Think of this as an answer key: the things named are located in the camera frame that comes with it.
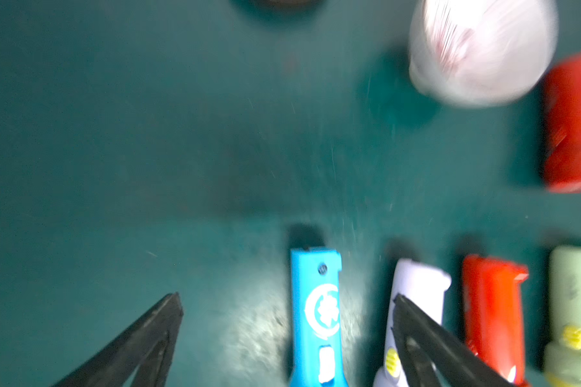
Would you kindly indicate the pale green flashlight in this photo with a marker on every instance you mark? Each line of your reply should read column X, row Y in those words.
column 562, row 356

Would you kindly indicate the pink patterned bowl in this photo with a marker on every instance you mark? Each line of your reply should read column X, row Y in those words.
column 481, row 53

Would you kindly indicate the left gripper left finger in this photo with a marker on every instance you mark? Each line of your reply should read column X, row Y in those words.
column 143, row 352

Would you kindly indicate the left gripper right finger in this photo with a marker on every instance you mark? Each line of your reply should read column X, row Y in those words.
column 427, row 350

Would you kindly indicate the red flashlight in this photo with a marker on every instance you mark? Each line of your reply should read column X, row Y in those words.
column 493, row 314
column 562, row 114

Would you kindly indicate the purple flashlight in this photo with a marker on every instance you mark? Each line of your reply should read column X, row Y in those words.
column 423, row 284

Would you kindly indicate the green table mat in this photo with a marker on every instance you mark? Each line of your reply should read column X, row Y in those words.
column 155, row 147

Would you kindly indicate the blue flashlight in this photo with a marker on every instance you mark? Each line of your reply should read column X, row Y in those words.
column 316, row 317

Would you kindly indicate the dark metal cup stand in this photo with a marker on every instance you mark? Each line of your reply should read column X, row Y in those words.
column 288, row 3

